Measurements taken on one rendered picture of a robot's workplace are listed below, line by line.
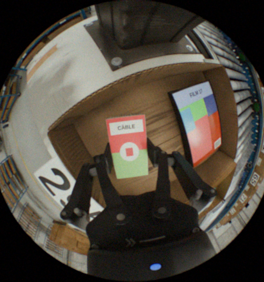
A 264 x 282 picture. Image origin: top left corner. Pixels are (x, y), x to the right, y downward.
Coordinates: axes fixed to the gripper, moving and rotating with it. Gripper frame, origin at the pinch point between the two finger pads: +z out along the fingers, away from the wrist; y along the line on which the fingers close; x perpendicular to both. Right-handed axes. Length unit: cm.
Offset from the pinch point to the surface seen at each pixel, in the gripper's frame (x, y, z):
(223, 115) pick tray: 6.2, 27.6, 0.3
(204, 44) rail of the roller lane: 37, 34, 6
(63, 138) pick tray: 4.7, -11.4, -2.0
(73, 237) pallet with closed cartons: -291, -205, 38
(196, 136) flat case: 1.2, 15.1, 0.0
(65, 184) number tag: -2.2, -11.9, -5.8
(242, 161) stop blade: -23, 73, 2
